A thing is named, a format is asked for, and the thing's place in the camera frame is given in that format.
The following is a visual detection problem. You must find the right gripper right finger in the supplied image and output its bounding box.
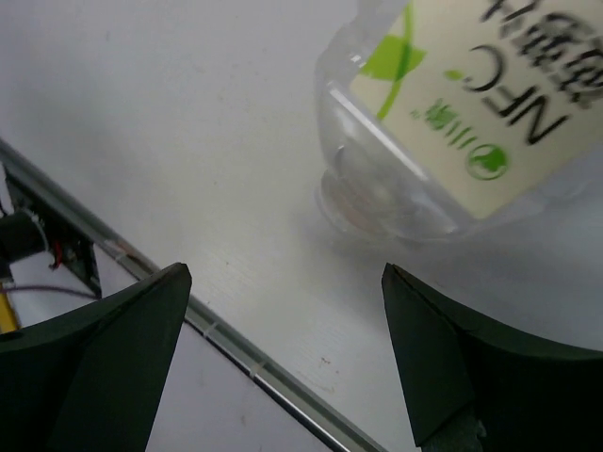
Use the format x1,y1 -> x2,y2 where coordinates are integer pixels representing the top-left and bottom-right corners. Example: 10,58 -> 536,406
382,264 -> 602,451

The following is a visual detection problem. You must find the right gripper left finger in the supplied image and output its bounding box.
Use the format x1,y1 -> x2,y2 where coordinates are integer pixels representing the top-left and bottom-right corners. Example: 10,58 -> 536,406
1,263 -> 191,451

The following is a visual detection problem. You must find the orange label white cap bottle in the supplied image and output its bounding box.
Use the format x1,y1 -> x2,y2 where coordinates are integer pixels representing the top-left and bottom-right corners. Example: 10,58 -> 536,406
316,1 -> 602,242

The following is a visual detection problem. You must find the aluminium table edge rail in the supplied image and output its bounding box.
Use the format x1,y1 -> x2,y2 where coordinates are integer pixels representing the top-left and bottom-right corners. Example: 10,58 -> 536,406
1,141 -> 384,451

